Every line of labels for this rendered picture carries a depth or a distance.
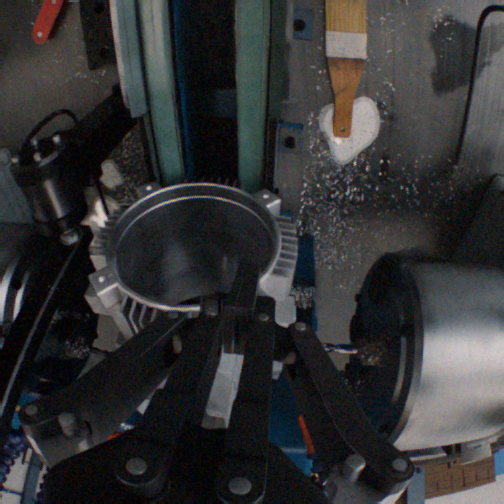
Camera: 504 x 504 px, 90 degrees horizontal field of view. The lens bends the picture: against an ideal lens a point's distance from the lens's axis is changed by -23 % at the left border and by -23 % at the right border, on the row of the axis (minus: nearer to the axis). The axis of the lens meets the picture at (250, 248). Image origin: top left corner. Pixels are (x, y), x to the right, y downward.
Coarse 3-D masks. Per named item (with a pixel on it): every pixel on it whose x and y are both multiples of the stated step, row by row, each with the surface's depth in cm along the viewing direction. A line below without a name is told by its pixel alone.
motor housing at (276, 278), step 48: (192, 192) 34; (240, 192) 33; (96, 240) 28; (144, 240) 35; (192, 240) 39; (240, 240) 38; (288, 240) 29; (144, 288) 38; (192, 288) 46; (288, 288) 28
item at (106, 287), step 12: (144, 192) 33; (264, 192) 33; (264, 204) 32; (276, 204) 32; (96, 276) 25; (108, 276) 25; (96, 288) 24; (108, 288) 24; (108, 300) 25; (120, 300) 26
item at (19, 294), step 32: (0, 224) 37; (32, 224) 38; (0, 256) 30; (32, 256) 33; (0, 288) 28; (0, 320) 27; (64, 320) 40; (96, 320) 50; (64, 352) 40; (96, 352) 41; (32, 384) 32; (64, 384) 39
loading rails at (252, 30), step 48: (144, 0) 22; (192, 0) 28; (240, 0) 21; (288, 0) 20; (144, 48) 25; (192, 48) 31; (240, 48) 25; (288, 48) 23; (144, 96) 29; (192, 96) 34; (240, 96) 28; (288, 96) 26; (144, 144) 32; (192, 144) 37; (240, 144) 32; (288, 144) 42
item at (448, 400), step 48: (384, 288) 35; (432, 288) 28; (480, 288) 28; (384, 336) 31; (432, 336) 25; (480, 336) 25; (384, 384) 30; (432, 384) 24; (480, 384) 24; (384, 432) 27; (432, 432) 25; (480, 432) 26
